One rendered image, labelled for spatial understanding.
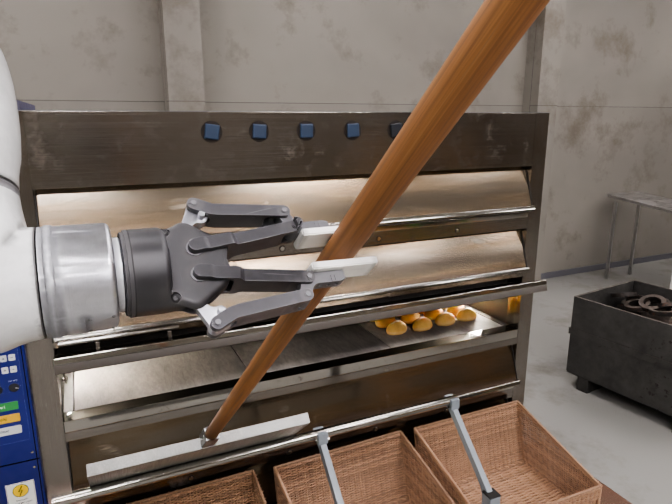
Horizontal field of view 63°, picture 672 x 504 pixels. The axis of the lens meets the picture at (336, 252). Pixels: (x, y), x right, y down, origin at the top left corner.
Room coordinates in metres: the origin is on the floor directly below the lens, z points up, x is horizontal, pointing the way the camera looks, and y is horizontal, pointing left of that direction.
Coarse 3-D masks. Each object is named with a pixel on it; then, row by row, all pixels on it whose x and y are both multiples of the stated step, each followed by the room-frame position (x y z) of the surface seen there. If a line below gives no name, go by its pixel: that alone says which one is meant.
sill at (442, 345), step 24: (456, 336) 2.17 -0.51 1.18; (480, 336) 2.17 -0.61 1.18; (504, 336) 2.23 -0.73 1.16; (336, 360) 1.94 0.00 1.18; (360, 360) 1.94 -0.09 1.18; (384, 360) 1.97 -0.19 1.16; (216, 384) 1.74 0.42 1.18; (264, 384) 1.77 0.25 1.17; (288, 384) 1.81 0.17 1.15; (96, 408) 1.58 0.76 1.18; (120, 408) 1.58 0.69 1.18; (144, 408) 1.60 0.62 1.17; (168, 408) 1.63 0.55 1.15
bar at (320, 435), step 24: (408, 408) 1.59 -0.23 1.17; (432, 408) 1.62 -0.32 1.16; (456, 408) 1.65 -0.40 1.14; (312, 432) 1.45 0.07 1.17; (336, 432) 1.47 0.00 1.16; (216, 456) 1.33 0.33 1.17; (240, 456) 1.35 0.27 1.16; (120, 480) 1.23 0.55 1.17; (144, 480) 1.24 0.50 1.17; (336, 480) 1.38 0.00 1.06; (480, 480) 1.51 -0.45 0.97
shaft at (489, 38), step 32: (512, 0) 0.32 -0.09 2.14; (544, 0) 0.31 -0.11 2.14; (480, 32) 0.33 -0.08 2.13; (512, 32) 0.33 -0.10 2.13; (448, 64) 0.36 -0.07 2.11; (480, 64) 0.34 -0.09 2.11; (448, 96) 0.36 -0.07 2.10; (416, 128) 0.39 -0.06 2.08; (448, 128) 0.38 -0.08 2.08; (384, 160) 0.43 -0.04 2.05; (416, 160) 0.41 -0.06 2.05; (384, 192) 0.44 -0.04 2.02; (352, 224) 0.48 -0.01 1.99; (320, 256) 0.54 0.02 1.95; (352, 256) 0.52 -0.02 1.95; (320, 288) 0.56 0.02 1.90; (288, 320) 0.63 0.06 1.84; (256, 352) 0.77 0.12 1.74; (256, 384) 0.83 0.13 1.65; (224, 416) 0.98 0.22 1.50
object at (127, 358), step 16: (480, 288) 2.18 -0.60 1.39; (528, 288) 2.08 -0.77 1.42; (544, 288) 2.12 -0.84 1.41; (384, 304) 1.97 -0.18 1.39; (432, 304) 1.89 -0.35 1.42; (448, 304) 1.92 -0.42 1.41; (464, 304) 1.95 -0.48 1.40; (272, 320) 1.83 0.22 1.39; (336, 320) 1.73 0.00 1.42; (352, 320) 1.75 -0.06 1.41; (368, 320) 1.78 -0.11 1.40; (176, 336) 1.67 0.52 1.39; (240, 336) 1.59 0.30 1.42; (256, 336) 1.61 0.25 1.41; (80, 352) 1.54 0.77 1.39; (144, 352) 1.47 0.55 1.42; (160, 352) 1.49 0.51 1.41; (176, 352) 1.51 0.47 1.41; (64, 368) 1.38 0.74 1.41; (80, 368) 1.40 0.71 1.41
